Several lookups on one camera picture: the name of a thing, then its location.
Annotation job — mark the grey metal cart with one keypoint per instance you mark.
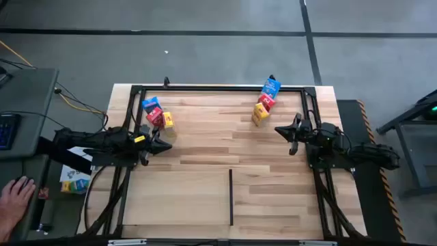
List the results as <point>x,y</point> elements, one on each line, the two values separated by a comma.
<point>413,150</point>

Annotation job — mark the person's hand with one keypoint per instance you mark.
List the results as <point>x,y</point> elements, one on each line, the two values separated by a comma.
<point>15,205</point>

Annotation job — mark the blue Rice Krispies cereal box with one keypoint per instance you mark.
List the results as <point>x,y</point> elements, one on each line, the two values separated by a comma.
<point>270,88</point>
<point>150,103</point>

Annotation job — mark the grey desk top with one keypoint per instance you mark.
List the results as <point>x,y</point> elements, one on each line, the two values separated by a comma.
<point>29,102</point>
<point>30,212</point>

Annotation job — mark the black desk device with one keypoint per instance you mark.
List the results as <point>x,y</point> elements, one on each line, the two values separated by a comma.
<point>4,77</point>

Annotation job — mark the black computer mouse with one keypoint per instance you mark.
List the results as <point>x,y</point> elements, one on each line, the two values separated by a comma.
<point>20,178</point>

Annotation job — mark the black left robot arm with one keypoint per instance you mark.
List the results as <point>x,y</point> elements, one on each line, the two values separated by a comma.
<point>102,141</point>

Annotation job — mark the black table clamp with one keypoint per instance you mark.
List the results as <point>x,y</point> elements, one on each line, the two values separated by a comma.
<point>166,81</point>
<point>272,77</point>

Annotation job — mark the black aluminium table frame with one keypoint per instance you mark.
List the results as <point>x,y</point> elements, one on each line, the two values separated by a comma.
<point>205,88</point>

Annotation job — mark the black shelf side frame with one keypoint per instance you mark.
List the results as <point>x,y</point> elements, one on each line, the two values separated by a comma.
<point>230,198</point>

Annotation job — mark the black keyboard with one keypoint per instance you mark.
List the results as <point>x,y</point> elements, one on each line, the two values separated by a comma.
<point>8,131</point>

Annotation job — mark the person's forearm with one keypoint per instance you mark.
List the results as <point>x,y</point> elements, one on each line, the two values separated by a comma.
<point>4,232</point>

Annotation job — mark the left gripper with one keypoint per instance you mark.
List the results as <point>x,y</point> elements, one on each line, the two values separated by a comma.
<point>149,145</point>

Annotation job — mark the white printed cardboard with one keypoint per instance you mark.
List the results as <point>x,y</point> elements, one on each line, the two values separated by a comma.
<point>76,174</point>

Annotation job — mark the black mat with hazard stripe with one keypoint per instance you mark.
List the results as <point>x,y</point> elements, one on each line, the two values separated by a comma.
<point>368,191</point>

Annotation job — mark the yellow Corn Pops cereal box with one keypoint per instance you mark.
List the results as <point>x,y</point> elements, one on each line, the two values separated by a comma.
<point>261,112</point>
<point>168,120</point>

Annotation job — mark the colourful cereal multipack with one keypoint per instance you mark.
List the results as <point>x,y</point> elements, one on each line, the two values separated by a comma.
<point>76,186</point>

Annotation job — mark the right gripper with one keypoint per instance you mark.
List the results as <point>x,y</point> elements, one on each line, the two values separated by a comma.
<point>304,130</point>

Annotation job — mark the silver metal bracket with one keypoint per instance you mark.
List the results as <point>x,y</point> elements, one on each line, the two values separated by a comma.
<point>127,242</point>
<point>317,243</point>

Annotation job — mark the black flat beam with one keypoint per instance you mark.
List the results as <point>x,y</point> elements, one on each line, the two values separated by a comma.
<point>68,160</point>

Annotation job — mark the yellow tape label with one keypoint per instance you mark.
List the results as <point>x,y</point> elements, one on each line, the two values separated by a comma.
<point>140,138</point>

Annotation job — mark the small red object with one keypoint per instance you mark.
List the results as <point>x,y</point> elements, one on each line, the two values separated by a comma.
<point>43,193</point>

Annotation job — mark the red Froot Loops cereal box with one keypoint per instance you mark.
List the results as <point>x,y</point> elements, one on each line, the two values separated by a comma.
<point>155,117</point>
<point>266,101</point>

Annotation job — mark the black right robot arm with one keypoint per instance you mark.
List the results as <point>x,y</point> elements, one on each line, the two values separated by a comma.
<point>372,155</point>

